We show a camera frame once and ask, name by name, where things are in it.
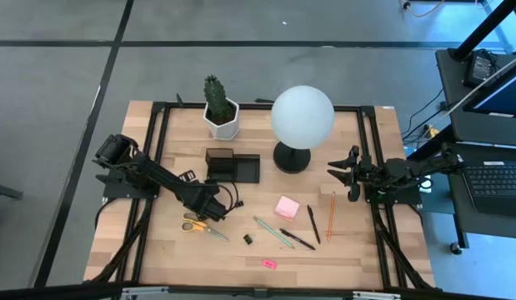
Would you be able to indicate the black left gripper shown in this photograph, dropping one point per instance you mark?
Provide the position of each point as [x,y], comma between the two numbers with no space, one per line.
[207,204]

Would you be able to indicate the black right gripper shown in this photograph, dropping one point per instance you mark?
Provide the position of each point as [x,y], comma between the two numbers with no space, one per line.
[362,171]

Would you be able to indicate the orange pencil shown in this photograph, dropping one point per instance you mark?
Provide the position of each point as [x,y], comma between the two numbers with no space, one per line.
[331,216]

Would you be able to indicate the black binder clip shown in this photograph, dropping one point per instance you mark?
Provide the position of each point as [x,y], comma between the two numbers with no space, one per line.
[248,239]

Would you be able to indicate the black ballpoint pen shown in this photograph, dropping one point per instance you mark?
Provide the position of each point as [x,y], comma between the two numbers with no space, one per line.
[297,239]
[313,224]

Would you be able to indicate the pink sticky note pad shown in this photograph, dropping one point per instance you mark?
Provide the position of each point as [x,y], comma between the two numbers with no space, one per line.
[287,207]

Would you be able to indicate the green pencil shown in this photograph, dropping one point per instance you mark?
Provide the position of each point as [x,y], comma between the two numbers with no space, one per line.
[273,232]

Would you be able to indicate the pink eraser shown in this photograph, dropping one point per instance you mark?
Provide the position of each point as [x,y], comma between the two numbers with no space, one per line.
[269,264]

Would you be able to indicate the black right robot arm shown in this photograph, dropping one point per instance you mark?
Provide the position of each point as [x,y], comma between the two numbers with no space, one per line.
[412,166]

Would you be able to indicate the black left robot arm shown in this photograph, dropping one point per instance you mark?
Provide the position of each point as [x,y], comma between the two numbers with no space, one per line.
[157,171]

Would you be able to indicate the black desk organizer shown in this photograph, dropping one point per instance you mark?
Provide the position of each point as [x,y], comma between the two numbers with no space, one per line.
[247,168]

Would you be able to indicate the white globe table lamp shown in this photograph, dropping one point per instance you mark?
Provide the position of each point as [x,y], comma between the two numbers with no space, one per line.
[302,116]

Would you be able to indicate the white hexagonal plant pot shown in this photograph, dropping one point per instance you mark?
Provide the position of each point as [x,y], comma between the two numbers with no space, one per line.
[224,131]

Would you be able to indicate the small white box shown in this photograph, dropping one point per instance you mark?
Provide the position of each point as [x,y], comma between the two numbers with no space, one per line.
[427,185]

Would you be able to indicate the yellow plug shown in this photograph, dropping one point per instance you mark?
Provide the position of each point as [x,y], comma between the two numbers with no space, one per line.
[432,131]

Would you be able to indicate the black rig crossbar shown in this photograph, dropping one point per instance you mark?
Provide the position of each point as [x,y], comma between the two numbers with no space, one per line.
[257,293]

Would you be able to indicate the green cactus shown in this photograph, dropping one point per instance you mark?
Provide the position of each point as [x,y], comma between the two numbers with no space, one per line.
[216,98]

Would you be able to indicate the black keyboard tray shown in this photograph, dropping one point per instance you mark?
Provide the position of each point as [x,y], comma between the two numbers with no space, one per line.
[459,204]

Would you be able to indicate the black side desk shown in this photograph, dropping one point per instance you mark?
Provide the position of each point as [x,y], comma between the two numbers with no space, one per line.
[453,104]

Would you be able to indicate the black caster wheel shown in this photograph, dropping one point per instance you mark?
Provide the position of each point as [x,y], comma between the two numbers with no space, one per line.
[456,248]

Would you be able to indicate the black keyboard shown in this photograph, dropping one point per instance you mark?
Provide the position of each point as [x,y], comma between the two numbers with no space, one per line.
[495,179]

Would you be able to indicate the black power adapter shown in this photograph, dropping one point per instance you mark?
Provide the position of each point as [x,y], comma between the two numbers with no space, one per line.
[480,68]

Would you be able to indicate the thin white rod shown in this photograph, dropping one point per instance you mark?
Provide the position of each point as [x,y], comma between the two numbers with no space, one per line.
[491,79]

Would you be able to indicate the black computer monitor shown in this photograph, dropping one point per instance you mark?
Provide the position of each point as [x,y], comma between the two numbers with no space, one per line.
[503,98]

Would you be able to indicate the black stand pole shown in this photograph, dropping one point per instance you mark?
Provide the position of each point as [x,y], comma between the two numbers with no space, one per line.
[482,29]

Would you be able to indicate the grey furniture foot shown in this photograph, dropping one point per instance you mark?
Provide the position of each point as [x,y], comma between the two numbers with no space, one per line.
[3,191]

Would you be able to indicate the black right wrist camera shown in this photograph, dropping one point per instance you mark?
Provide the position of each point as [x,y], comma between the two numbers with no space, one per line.
[354,193]

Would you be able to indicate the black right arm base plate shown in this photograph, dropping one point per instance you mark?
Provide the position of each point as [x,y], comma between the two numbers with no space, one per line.
[403,199]

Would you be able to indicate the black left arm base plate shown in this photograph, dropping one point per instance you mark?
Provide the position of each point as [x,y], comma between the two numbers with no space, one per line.
[116,191]

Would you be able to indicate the black aluminium table frame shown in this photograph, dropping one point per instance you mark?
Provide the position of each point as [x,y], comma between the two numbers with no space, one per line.
[191,105]

